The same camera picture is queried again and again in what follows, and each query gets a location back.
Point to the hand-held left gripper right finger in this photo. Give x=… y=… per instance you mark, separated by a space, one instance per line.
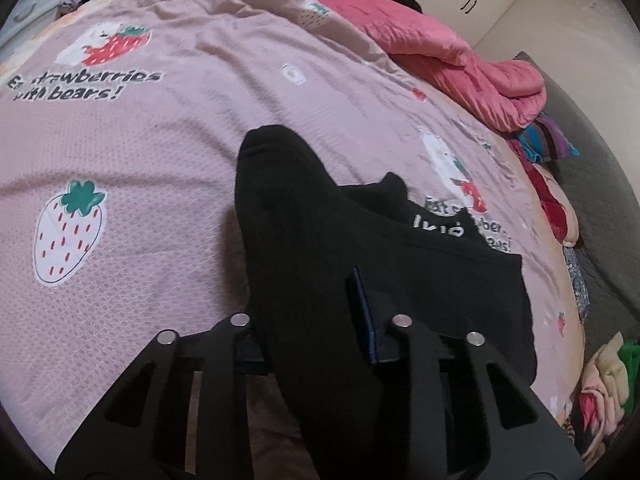
x=382 y=345

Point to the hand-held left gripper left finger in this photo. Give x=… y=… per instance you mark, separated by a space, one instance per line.
x=220 y=355

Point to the blue floral cloth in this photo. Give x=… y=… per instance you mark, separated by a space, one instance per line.
x=577 y=280

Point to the pink strawberry printed bed sheet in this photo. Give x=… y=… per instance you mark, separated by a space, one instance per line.
x=150 y=160

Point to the floral cloth bundle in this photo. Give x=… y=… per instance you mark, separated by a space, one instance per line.
x=607 y=395

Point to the colourful striped cloth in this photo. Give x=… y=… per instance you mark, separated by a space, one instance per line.
x=547 y=137

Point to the pink quilt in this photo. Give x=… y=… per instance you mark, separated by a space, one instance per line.
x=450 y=60

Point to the purple cloth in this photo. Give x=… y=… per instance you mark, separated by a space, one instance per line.
x=72 y=2

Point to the white drawer cabinet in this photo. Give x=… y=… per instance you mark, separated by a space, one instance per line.
x=25 y=5

